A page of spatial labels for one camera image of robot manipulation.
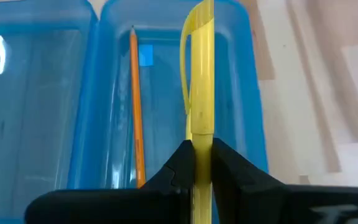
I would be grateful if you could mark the yellow highlighter pen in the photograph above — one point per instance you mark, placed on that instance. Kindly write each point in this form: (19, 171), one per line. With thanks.
(202, 93)

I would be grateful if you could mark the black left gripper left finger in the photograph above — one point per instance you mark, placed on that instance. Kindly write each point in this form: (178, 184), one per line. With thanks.
(154, 205)

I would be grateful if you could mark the blue translucent plastic pencil case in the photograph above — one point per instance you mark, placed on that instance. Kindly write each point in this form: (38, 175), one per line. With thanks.
(42, 109)

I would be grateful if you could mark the orange pencil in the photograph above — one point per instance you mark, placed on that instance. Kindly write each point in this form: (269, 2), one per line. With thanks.
(137, 109)

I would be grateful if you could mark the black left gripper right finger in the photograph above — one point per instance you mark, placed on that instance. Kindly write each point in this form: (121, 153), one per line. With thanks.
(259, 205)

